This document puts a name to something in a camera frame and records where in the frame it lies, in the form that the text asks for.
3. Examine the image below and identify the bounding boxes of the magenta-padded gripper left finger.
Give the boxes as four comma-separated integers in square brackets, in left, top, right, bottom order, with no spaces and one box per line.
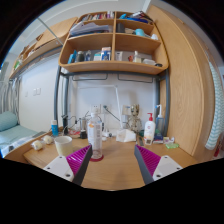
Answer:
[43,144,94,187]

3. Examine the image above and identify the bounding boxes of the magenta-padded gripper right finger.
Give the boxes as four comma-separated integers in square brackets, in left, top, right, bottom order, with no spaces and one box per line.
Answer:
[134,144,183,186]

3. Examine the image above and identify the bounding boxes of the clear plastic water bottle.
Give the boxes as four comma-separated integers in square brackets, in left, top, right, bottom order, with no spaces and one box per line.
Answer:
[87,107,104,160]

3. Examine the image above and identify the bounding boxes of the cream ceramic cup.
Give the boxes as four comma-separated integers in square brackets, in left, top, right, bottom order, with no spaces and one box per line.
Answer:
[53,135,74,157]

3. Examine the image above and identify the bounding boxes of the small green packet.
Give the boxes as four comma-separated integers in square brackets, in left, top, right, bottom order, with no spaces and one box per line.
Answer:
[164,142,180,150]

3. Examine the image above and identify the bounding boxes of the small wrapped round bun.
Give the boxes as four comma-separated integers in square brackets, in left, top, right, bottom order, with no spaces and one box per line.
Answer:
[30,139,44,151]
[42,134,54,145]

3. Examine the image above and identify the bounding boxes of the blue white-capped can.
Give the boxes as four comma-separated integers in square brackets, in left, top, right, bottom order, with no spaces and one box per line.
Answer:
[50,119,59,137]

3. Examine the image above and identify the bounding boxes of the flat round red coaster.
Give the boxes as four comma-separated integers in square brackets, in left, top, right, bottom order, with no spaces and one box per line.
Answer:
[89,153,105,163]

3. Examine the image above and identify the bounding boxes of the white red-topped pump bottle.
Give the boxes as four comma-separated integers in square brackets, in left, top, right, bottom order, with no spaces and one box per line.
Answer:
[143,112,157,146]

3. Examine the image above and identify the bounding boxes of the tall black desk gadget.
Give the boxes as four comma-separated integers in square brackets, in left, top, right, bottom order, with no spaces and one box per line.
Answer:
[61,114,70,136]

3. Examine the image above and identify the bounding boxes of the clear blue pump bottle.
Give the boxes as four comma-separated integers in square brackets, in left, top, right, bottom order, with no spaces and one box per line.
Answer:
[155,104,166,136]

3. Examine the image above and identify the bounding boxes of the crumpled white bag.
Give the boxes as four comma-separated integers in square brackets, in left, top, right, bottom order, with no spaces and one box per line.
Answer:
[115,128,137,144]

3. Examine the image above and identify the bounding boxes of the brown tree creature figurine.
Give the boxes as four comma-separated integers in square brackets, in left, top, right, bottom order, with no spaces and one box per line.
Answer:
[129,103,142,133]

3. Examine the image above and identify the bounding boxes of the teal pillow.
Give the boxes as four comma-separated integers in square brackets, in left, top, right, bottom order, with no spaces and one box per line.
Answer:
[0,110,18,132]

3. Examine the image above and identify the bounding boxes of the striped green white curtain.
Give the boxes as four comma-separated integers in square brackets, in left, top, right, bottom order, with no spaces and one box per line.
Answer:
[204,61,224,151]

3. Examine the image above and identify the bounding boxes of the wooden shelf unit with items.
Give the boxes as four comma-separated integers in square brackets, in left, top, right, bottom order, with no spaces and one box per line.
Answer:
[58,10,169,75]

